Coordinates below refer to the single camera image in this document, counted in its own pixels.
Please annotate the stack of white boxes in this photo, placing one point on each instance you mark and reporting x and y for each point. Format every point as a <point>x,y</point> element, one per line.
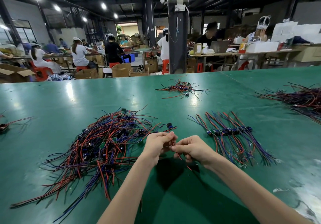
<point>297,32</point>

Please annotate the white head-mounted camera rig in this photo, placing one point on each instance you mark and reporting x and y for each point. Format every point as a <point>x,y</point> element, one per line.
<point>263,22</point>

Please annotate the sorted row of motor harnesses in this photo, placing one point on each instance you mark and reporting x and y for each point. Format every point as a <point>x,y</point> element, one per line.
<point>232,136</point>

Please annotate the long wooden work table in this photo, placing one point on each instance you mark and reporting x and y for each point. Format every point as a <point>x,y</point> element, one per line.
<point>240,54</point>

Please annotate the small upright cardboard box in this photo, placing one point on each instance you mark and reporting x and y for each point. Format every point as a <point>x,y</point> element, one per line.
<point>197,49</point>

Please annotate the person's right forearm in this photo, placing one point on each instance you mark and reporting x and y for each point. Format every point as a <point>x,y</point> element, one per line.
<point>250,188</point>

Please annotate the person's left fingers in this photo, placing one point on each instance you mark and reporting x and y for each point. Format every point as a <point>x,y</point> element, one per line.
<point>167,139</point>

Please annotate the large cardboard box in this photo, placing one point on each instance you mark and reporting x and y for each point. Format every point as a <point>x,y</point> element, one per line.
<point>307,53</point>

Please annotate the person's right hand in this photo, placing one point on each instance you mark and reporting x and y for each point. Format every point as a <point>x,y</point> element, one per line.
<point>196,149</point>

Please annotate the grey laptop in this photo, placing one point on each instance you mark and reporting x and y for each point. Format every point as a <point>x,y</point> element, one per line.
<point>219,46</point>

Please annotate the dark steel pillar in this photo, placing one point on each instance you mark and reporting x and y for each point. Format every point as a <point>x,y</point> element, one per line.
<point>178,38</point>

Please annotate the blue plastic crate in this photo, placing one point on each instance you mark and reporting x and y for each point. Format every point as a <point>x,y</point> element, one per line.
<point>129,58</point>

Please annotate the person's left forearm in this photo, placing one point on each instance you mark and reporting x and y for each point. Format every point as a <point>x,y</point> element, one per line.
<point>126,193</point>

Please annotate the long white box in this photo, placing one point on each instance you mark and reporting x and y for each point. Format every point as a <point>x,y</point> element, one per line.
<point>262,47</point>

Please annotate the framed window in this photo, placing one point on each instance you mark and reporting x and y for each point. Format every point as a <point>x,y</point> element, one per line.
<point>17,32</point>

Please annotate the white electrical outlet box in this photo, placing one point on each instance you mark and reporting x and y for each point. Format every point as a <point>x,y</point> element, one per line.
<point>179,7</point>

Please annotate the red plastic stool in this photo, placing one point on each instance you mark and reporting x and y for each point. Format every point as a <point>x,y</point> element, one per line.
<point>200,67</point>
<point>81,68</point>
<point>114,64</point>
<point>165,66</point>
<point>42,72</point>

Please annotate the person's left hand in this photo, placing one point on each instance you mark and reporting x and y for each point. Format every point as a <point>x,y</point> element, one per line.
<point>154,144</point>

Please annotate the open cardboard box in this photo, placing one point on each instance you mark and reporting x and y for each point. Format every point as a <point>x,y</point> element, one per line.
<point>86,74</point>
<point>121,70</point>
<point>13,74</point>

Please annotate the heap of blue parts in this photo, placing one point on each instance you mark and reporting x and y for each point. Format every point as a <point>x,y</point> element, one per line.
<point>60,77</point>

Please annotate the person's right fingers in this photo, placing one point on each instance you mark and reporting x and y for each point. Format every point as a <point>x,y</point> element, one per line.
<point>181,149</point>

